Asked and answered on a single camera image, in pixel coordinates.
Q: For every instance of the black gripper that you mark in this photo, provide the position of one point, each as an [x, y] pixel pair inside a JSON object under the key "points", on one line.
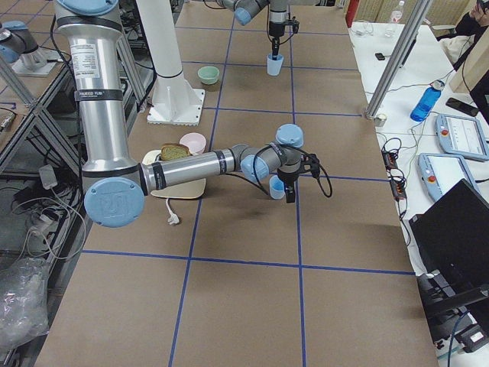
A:
{"points": [[286, 177], [275, 30]]}

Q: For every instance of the blue cup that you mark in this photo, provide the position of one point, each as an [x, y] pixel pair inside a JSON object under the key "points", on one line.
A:
{"points": [[274, 64], [276, 188]]}

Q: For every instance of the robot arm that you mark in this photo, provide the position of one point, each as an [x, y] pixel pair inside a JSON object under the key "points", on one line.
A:
{"points": [[245, 11], [116, 184]]}

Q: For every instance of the green bowl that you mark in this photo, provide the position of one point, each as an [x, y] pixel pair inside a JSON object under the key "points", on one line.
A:
{"points": [[208, 75]]}

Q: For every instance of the cream toaster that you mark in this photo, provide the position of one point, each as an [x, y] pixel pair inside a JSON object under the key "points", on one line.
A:
{"points": [[184, 191]]}

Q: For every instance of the pink bowl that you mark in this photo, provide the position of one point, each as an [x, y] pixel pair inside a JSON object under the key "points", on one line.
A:
{"points": [[195, 142]]}

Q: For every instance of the white toaster plug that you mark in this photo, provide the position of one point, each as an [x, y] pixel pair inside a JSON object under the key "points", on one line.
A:
{"points": [[173, 219]]}

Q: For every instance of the bread slice in toaster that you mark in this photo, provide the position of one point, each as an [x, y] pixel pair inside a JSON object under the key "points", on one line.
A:
{"points": [[173, 151]]}

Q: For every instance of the near teach pendant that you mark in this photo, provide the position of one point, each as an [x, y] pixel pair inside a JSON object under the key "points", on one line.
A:
{"points": [[441, 172]]}

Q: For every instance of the teach pendant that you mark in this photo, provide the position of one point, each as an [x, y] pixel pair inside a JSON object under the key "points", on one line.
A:
{"points": [[441, 172], [461, 135]]}

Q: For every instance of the blue water bottle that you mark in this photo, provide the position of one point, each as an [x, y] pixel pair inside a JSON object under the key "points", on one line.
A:
{"points": [[427, 101]]}

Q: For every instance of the black laptop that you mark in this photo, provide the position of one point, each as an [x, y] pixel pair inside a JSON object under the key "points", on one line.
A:
{"points": [[452, 236]]}

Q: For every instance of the far teach pendant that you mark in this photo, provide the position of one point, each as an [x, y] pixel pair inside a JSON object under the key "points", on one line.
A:
{"points": [[461, 135]]}

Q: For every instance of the black smartphone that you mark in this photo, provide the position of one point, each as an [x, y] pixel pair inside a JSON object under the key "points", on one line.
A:
{"points": [[462, 107]]}

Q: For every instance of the seated person in black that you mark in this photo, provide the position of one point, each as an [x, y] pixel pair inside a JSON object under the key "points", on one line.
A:
{"points": [[468, 32]]}

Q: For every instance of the clear plastic bag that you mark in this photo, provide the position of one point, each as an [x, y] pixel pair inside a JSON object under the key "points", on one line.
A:
{"points": [[23, 302]]}

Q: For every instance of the aluminium frame post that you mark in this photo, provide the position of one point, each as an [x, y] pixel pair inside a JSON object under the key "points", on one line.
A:
{"points": [[400, 50]]}

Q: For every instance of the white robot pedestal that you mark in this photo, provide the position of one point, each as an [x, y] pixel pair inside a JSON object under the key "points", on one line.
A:
{"points": [[173, 101]]}

